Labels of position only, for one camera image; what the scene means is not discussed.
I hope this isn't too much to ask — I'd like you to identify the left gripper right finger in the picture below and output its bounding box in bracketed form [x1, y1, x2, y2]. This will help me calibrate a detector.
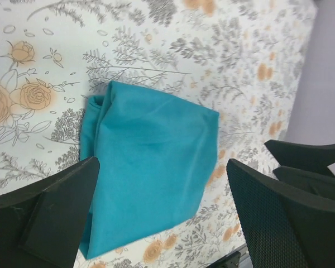
[226, 159, 335, 267]

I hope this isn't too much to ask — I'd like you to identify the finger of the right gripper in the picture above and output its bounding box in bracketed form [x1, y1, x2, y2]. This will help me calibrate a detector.
[273, 166, 335, 200]
[265, 140, 335, 176]

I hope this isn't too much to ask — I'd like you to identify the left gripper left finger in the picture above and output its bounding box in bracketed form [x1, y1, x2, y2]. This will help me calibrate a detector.
[0, 157, 100, 267]

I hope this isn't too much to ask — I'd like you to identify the teal t shirt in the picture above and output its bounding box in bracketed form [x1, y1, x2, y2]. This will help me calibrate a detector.
[80, 81, 219, 260]

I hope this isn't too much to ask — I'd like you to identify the floral table mat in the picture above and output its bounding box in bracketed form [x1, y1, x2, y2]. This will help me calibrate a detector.
[0, 1, 317, 267]

